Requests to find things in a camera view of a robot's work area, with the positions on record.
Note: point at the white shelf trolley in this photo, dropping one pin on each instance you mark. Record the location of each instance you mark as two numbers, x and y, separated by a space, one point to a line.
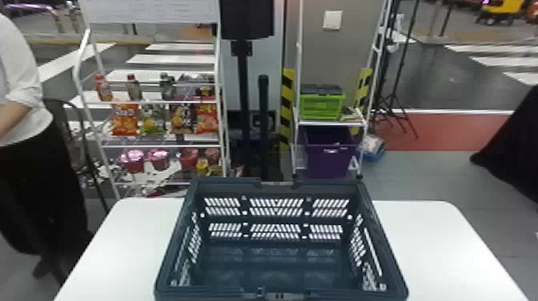
297 105

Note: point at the purple crate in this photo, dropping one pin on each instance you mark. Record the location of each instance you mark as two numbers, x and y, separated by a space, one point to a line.
330 155

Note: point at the green crate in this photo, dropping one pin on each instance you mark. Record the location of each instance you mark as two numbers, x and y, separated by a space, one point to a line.
321 106

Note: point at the red snack packet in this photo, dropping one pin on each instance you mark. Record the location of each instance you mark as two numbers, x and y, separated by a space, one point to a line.
206 118

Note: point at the red noodle cup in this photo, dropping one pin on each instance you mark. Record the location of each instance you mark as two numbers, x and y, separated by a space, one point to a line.
188 158

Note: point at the yellow snack packet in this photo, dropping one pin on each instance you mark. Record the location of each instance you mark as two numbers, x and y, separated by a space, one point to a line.
181 119

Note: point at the dark blue basket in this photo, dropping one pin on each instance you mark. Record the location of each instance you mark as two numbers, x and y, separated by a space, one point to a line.
277 260

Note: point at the pink noodle cup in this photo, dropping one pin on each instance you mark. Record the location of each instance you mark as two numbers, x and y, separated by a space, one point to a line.
133 161
159 159

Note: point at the green snack packet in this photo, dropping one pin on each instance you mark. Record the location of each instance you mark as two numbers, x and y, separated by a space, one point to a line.
152 121

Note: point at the black bottle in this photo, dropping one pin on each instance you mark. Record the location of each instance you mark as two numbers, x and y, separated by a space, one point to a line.
167 86

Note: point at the black tripod stand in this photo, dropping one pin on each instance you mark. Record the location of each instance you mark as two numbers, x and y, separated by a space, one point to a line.
395 75

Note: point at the orange snack packet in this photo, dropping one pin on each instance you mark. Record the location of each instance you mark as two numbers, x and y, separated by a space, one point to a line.
125 119

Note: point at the dark bottle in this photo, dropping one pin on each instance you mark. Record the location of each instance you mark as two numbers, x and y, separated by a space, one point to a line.
134 88

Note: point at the red bottle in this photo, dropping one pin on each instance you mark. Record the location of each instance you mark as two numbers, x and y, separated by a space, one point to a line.
103 88

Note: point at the person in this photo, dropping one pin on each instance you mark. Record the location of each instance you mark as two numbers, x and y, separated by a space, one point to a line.
25 168

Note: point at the striped post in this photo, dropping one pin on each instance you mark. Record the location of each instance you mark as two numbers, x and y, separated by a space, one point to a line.
361 90
287 105

